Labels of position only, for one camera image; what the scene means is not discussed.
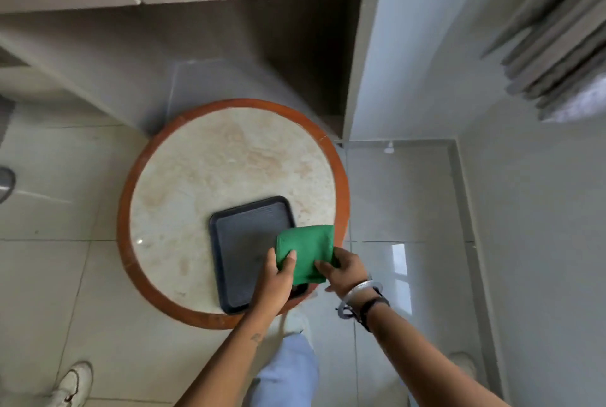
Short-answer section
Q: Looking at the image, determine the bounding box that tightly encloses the person's right hand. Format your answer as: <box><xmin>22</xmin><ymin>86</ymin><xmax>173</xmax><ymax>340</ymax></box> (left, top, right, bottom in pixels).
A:
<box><xmin>314</xmin><ymin>247</ymin><xmax>373</xmax><ymax>297</ymax></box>

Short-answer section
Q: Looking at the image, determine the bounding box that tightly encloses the person's left hand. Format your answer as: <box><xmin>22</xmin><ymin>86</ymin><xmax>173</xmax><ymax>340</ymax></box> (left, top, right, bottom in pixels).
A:
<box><xmin>249</xmin><ymin>247</ymin><xmax>308</xmax><ymax>315</ymax></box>

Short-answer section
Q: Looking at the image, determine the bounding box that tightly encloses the green cleaning cloth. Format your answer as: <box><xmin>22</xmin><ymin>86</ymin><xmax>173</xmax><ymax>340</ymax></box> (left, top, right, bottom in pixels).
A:
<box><xmin>276</xmin><ymin>225</ymin><xmax>340</xmax><ymax>286</ymax></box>

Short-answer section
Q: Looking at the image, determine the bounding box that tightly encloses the person's left forearm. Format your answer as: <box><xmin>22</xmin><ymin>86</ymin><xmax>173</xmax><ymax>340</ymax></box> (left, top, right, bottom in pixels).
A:
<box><xmin>174</xmin><ymin>302</ymin><xmax>287</xmax><ymax>407</ymax></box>

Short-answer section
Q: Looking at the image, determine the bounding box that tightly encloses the person's right forearm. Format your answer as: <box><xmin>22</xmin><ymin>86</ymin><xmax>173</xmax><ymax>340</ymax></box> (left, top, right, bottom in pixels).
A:
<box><xmin>367</xmin><ymin>299</ymin><xmax>511</xmax><ymax>407</ymax></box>

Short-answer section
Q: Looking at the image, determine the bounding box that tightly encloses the silver bangle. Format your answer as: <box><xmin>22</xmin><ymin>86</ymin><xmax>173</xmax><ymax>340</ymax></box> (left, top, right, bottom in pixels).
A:
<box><xmin>337</xmin><ymin>280</ymin><xmax>384</xmax><ymax>306</ymax></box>

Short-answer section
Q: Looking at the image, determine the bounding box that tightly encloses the black plastic tray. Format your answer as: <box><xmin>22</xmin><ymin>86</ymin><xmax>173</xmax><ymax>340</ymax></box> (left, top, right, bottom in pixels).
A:
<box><xmin>209</xmin><ymin>196</ymin><xmax>319</xmax><ymax>316</ymax></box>

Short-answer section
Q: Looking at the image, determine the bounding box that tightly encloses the black wrist band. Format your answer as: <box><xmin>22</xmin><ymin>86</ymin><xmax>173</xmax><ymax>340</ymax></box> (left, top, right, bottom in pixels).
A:
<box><xmin>336</xmin><ymin>295</ymin><xmax>391</xmax><ymax>333</ymax></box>

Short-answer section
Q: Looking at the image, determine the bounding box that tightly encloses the white shoe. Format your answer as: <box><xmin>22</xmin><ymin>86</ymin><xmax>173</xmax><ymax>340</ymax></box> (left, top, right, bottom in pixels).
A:
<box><xmin>447</xmin><ymin>351</ymin><xmax>478</xmax><ymax>379</ymax></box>
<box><xmin>49</xmin><ymin>362</ymin><xmax>94</xmax><ymax>407</ymax></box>
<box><xmin>279</xmin><ymin>313</ymin><xmax>311</xmax><ymax>339</ymax></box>

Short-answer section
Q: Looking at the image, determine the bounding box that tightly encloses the light blue trouser leg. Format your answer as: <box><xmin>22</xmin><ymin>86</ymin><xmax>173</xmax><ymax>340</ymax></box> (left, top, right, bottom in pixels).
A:
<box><xmin>248</xmin><ymin>332</ymin><xmax>321</xmax><ymax>407</ymax></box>

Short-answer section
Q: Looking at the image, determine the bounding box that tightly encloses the round marble table terracotta rim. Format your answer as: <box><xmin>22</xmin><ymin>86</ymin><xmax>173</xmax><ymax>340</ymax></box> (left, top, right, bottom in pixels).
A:
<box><xmin>117</xmin><ymin>98</ymin><xmax>351</xmax><ymax>331</ymax></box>

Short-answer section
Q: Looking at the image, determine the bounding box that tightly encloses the grey round object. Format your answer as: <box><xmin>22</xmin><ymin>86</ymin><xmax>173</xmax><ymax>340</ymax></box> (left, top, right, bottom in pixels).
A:
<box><xmin>0</xmin><ymin>166</ymin><xmax>17</xmax><ymax>205</ymax></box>

